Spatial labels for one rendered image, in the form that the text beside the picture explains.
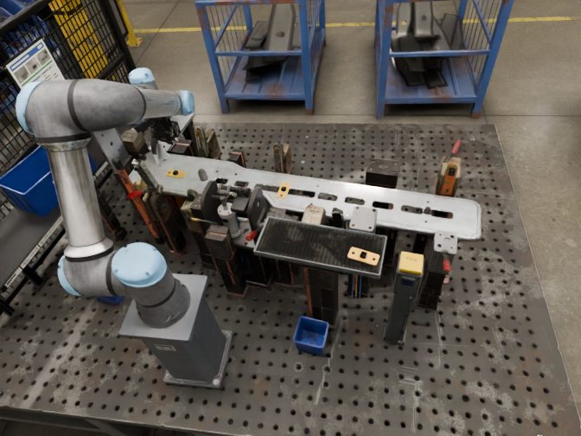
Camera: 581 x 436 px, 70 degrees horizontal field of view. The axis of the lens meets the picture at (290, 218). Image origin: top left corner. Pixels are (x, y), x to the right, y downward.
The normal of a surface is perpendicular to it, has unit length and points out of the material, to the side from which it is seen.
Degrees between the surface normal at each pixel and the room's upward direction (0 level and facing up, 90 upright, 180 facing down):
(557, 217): 0
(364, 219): 0
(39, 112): 59
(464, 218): 0
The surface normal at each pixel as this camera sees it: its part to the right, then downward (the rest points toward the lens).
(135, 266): 0.04, -0.64
